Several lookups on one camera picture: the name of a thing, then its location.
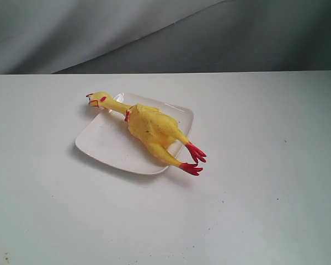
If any yellow rubber chicken toy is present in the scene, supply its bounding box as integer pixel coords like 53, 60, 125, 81
86, 92, 206, 176

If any white square plate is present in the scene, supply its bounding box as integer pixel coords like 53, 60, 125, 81
75, 92, 194, 175

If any grey backdrop cloth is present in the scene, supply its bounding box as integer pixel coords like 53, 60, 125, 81
0, 1, 331, 74

